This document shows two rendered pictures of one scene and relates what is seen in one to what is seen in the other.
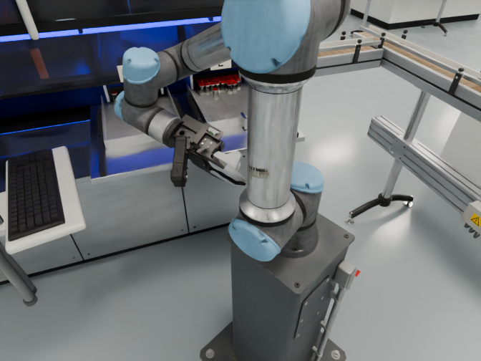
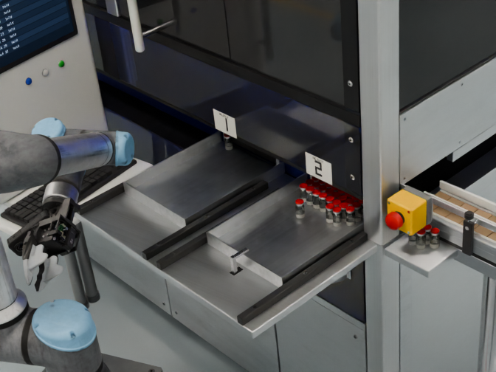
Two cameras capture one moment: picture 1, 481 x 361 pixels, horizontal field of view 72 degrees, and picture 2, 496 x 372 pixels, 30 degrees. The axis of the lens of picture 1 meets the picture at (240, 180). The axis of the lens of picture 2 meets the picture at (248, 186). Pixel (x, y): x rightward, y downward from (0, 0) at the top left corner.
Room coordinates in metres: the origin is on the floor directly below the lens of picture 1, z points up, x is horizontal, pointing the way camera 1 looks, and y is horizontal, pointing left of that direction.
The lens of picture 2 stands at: (0.49, -1.61, 2.21)
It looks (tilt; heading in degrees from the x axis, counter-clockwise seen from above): 33 degrees down; 70
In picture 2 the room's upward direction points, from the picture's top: 6 degrees counter-clockwise
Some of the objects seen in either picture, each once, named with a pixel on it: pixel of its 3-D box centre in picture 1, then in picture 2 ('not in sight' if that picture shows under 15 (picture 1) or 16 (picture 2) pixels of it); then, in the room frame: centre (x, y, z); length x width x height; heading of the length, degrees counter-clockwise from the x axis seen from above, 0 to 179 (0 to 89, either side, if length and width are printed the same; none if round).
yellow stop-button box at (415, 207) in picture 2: not in sight; (408, 210); (1.39, -0.15, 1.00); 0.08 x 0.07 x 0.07; 19
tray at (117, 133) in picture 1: (140, 114); (204, 177); (1.08, 0.37, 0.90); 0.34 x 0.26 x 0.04; 19
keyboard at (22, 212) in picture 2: (32, 186); (70, 186); (0.77, 0.65, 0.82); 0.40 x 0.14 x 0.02; 28
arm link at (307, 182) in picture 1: (295, 192); (64, 338); (0.59, -0.13, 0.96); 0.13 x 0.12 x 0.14; 143
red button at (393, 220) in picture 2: not in sight; (395, 219); (1.35, -0.16, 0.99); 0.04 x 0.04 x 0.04; 19
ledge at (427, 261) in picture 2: not in sight; (424, 249); (1.43, -0.15, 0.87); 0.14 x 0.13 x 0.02; 19
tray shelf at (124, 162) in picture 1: (190, 122); (228, 221); (1.07, 0.18, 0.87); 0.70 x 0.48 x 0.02; 109
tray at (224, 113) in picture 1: (228, 100); (295, 226); (1.19, 0.05, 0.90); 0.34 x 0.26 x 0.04; 19
